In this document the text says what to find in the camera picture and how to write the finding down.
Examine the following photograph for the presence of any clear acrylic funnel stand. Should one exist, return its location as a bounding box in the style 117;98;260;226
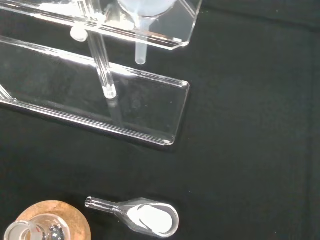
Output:
0;0;203;147

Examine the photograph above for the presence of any glass weighing funnel with powder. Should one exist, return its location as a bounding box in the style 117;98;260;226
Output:
84;196;180;238

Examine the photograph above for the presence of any black bench cloth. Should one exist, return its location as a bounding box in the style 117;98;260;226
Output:
0;0;320;240

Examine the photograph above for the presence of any small round-bottom glass flask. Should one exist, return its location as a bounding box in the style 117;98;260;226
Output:
3;213;72;240

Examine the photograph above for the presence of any cork ring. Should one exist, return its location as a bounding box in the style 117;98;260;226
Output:
14;199;92;240

